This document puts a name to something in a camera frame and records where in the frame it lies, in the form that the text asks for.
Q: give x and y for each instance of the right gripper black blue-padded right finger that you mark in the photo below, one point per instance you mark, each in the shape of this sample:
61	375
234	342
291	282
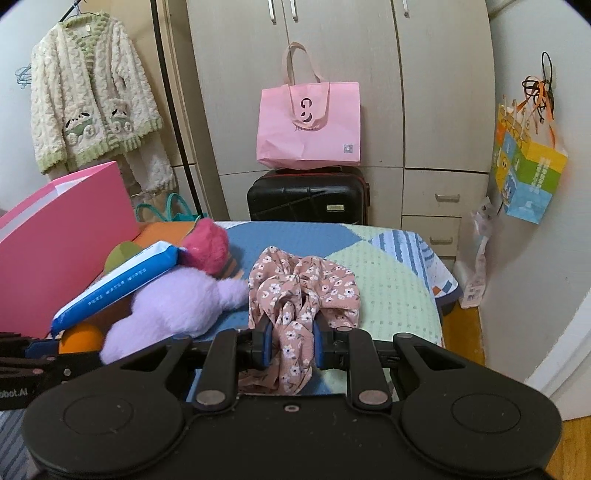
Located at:
353	351

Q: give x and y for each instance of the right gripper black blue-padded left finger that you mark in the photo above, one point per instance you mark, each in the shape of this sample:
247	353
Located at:
222	359

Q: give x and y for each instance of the lavender plush toy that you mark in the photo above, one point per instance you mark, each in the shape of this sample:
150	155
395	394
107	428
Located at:
184	300

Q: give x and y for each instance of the pink floral fabric cloth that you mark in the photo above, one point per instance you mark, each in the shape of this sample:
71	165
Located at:
291	292

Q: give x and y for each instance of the pink strawberry plush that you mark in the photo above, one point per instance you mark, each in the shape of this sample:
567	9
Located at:
205	247

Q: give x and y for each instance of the blue white wet wipes pack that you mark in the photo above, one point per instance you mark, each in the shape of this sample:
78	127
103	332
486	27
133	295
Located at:
141	269

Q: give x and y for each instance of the orange green soft ball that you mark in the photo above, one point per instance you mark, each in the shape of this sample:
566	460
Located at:
81	338

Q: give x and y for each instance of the patchwork knitted blanket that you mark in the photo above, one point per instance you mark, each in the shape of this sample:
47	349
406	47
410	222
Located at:
402	282

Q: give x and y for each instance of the pink storage box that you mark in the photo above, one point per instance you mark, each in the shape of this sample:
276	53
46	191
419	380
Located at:
55	242

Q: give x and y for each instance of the white hanging plastic package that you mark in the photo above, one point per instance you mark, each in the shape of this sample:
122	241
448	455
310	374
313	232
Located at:
476	230

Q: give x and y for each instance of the black suitcase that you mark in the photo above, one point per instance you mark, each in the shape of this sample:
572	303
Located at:
327	195

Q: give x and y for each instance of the pink tote bag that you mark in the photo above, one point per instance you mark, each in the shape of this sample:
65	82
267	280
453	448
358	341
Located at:
304	126

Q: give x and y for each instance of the colourful paper gift bag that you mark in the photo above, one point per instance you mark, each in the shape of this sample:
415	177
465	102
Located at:
528	160

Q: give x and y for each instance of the cream knitted cardigan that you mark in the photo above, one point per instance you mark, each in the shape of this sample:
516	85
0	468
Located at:
91	101

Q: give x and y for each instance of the beige wardrobe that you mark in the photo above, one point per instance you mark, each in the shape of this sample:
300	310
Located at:
426	73

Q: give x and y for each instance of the black clothes rack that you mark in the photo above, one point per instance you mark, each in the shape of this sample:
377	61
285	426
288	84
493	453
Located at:
160	33

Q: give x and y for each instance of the teal bag handles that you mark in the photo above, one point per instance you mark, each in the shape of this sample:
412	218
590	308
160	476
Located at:
176	210

